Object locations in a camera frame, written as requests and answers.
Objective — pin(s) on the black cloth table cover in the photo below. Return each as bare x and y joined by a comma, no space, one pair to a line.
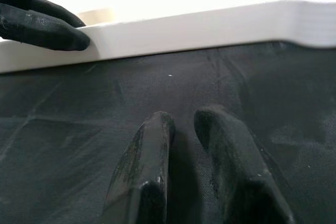
78,129

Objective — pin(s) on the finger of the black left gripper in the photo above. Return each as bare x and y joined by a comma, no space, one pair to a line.
39,2
47,32

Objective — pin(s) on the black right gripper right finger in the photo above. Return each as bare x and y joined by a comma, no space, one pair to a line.
236,161

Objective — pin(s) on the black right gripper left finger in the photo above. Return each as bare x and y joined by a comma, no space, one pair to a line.
147,161

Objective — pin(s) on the white plastic children table top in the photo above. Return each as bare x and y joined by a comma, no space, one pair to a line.
183,30

